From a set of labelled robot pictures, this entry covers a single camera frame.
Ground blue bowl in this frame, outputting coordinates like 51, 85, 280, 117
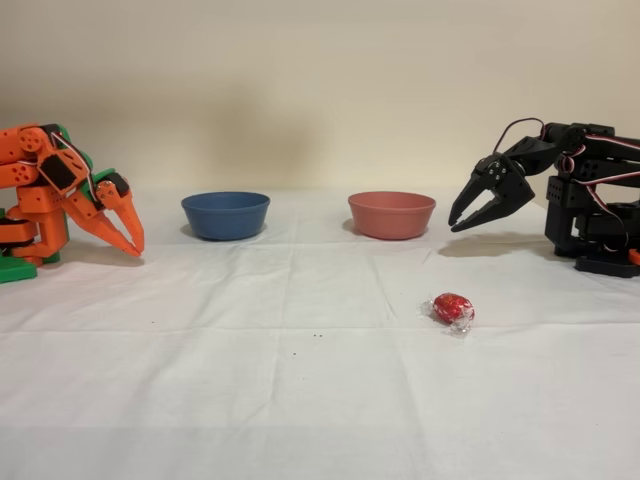
180, 191, 272, 242

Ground red candy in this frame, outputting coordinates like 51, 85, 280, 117
418, 291, 477, 337

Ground black arm servo cable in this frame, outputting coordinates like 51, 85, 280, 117
492, 117, 547, 156

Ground orange arm servo cable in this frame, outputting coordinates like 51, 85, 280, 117
48, 128, 99, 202

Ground white tablecloth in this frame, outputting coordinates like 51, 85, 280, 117
0, 187, 640, 480

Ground red bowl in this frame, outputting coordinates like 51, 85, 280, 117
347, 191, 437, 241

